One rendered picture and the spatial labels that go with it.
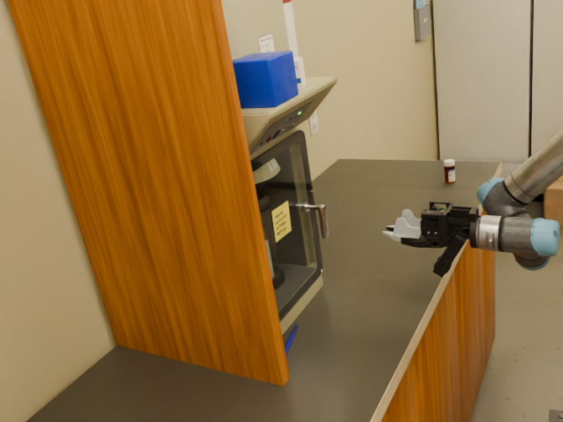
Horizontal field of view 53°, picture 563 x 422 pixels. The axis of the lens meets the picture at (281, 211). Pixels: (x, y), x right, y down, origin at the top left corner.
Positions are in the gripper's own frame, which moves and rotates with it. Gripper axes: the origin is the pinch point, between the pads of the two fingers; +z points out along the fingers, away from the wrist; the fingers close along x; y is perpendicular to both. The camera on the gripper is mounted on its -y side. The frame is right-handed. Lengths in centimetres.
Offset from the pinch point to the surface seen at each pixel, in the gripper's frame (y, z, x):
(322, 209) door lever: 5.1, 16.7, 0.5
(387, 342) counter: -20.8, -2.2, 13.5
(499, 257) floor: -113, 8, -203
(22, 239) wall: 15, 66, 47
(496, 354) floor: -114, -5, -110
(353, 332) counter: -20.8, 6.6, 12.4
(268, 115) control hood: 35.5, 11.6, 26.7
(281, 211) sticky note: 9.2, 21.5, 11.7
